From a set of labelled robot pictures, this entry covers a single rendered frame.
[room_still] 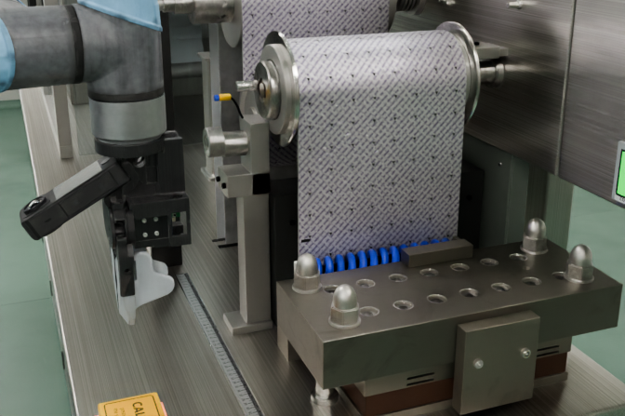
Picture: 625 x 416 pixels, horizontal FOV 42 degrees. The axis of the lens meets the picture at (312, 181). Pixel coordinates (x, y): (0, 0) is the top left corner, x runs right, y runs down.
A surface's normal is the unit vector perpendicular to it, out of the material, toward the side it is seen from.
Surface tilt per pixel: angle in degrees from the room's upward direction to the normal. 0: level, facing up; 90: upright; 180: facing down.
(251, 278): 90
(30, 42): 72
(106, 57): 101
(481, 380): 90
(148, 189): 90
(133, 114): 90
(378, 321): 0
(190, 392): 0
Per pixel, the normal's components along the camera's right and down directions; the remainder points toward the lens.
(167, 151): 0.36, 0.30
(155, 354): 0.00, -0.95
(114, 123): -0.13, 0.33
